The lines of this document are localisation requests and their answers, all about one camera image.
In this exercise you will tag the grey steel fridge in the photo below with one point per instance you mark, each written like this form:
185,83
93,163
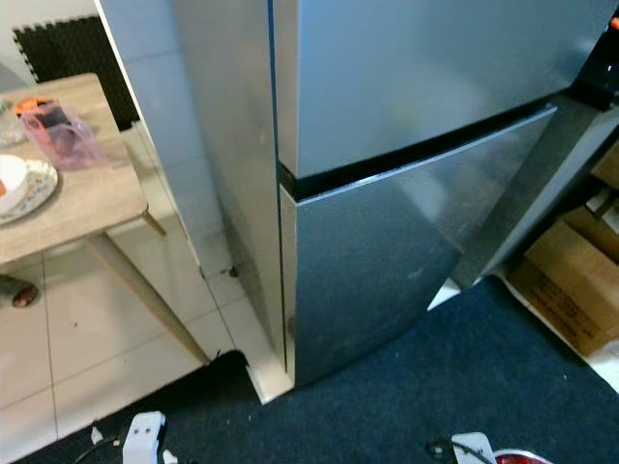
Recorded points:
368,242

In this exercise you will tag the floral rimmed plate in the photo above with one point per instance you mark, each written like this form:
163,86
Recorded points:
44,188

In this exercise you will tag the light wooden table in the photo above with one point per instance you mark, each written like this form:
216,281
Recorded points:
87,193

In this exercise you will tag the pink pitcher orange lid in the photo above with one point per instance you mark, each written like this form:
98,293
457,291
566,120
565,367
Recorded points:
73,140

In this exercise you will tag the black foam puzzle mat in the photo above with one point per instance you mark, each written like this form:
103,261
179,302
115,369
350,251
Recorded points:
77,53

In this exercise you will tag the small white tape scrap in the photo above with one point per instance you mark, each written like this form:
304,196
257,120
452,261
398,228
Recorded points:
97,435

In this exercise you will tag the dark carpet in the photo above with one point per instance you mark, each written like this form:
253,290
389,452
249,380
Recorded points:
348,416

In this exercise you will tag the dark grey cabinet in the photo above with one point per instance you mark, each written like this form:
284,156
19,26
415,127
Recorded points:
542,184

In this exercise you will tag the large brown cardboard box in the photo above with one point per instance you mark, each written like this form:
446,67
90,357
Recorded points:
571,280

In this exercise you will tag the small brown cardboard box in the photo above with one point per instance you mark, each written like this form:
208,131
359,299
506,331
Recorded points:
607,166

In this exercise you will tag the black appliance orange knob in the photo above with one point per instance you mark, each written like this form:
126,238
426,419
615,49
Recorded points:
602,77

